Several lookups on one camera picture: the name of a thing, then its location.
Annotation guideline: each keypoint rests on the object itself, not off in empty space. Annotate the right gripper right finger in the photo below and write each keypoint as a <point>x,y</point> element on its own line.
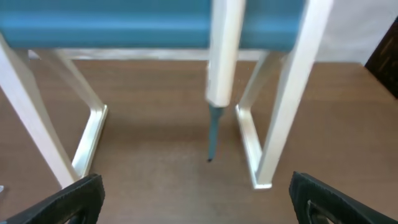
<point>329,202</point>

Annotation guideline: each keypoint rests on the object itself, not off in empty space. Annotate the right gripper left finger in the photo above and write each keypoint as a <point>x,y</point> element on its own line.
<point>77,202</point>

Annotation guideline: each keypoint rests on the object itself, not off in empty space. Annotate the white and blue stand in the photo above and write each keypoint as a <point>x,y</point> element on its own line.
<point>93,25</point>

